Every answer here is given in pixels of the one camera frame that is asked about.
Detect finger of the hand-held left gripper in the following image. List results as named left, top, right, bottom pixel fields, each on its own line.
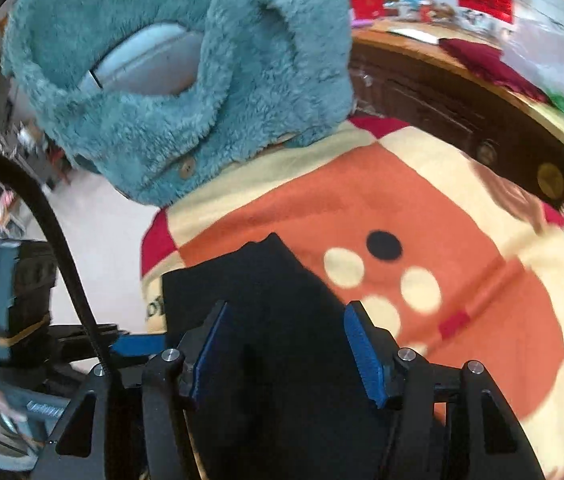
left=111, top=332, right=168, bottom=361

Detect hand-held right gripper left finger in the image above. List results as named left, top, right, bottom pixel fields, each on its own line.
left=42, top=300, right=243, bottom=480

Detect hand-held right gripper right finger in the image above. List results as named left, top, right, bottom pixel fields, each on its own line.
left=343, top=300, right=545, bottom=480

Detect black pants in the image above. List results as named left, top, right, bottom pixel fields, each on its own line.
left=161, top=232, right=403, bottom=480

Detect checked fleece blanket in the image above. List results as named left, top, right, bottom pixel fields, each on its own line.
left=139, top=115, right=564, bottom=480

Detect wooden cabinet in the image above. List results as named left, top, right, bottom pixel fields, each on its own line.
left=348, top=25, right=564, bottom=211

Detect teal fluffy jacket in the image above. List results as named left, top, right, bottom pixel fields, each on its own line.
left=1, top=0, right=355, bottom=208

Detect dark red cloth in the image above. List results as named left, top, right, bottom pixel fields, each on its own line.
left=439, top=37, right=550, bottom=103

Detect white paper sheet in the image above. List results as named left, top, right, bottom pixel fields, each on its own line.
left=386, top=27, right=440, bottom=47

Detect clear plastic bag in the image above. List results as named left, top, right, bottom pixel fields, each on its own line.
left=499, top=20, right=564, bottom=133

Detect red box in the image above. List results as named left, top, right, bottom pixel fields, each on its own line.
left=351, top=0, right=385, bottom=21

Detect red banner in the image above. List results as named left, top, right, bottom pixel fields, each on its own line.
left=456, top=0, right=514, bottom=25

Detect black cable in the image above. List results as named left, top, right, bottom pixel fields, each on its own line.
left=0, top=144, right=113, bottom=377

